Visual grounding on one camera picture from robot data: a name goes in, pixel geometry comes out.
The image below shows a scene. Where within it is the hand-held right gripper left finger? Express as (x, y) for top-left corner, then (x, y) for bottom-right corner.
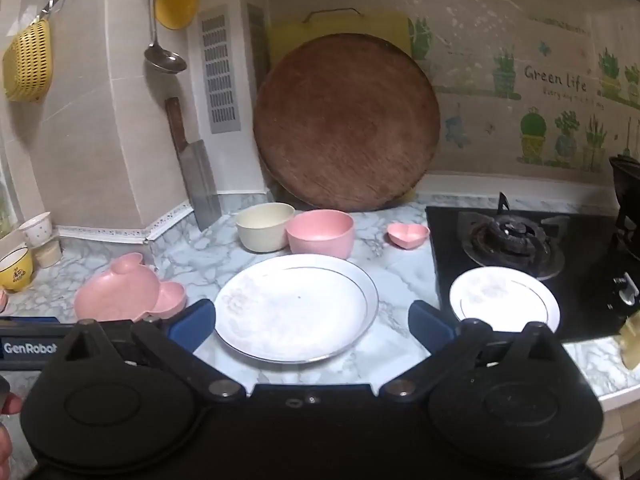
(61, 299), (247, 403)

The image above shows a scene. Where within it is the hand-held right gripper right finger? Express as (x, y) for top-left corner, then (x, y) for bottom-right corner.
(379, 300), (568, 403)

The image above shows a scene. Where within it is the small white plate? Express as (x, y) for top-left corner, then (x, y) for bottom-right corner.
(449, 266), (561, 334)

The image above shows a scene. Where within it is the pink pig-shaped plate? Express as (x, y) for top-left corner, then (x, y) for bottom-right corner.
(74, 253), (188, 324)

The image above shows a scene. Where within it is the large white plate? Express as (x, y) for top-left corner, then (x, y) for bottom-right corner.
(214, 253), (380, 365)

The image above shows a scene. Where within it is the cream bowl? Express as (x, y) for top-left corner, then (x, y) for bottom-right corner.
(235, 202), (296, 253)

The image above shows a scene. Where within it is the pink bowl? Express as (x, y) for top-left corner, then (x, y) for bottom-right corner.
(285, 209), (356, 259)

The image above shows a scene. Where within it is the person's left hand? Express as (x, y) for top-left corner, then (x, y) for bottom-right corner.
(0, 374), (25, 467)

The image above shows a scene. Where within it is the yellow printed bowl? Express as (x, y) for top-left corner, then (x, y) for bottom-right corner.
(0, 244), (35, 293)

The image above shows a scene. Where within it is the pink heart-shaped dish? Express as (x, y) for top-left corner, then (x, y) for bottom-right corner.
(386, 221), (431, 250)

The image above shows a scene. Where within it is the small beige cup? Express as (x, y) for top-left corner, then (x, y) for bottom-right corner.
(34, 239), (63, 269)

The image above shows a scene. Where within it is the gas burner with pan support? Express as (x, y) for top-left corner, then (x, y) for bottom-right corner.
(457, 191), (572, 281)

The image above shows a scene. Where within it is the white dotted cup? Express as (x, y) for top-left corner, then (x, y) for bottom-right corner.
(19, 211), (54, 249)

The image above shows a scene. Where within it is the black gas stove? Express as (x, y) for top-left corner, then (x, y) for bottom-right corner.
(425, 205), (640, 342)

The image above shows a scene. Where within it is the stove control knob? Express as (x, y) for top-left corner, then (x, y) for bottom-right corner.
(611, 272), (640, 312)

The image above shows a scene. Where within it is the pale yellow sponge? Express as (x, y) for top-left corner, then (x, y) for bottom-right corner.
(619, 316), (640, 370)

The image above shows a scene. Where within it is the round wooden chopping board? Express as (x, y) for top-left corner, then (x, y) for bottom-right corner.
(252, 33), (441, 212)

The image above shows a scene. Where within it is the black wok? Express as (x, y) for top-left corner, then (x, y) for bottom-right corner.
(608, 154), (640, 234)

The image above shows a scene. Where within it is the metal ladle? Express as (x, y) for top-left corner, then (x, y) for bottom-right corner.
(143, 0), (188, 75)

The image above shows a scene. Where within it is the yellow plastic colander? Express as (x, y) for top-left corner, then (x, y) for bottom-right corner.
(2, 17), (54, 104)

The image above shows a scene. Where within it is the yellow plastic cutting board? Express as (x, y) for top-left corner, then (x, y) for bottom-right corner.
(266, 7), (418, 201)

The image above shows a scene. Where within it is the yellow hanging bowl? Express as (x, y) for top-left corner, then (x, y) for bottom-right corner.
(153, 0), (200, 31)

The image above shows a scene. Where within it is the cleaver with wooden handle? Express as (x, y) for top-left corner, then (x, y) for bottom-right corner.
(165, 96), (223, 232)

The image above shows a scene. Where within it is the cactus print wall sticker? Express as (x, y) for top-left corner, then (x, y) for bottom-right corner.
(407, 0), (640, 177)

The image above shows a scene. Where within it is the grey wall vent grille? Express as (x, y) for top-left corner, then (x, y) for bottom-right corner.
(198, 5), (242, 135)

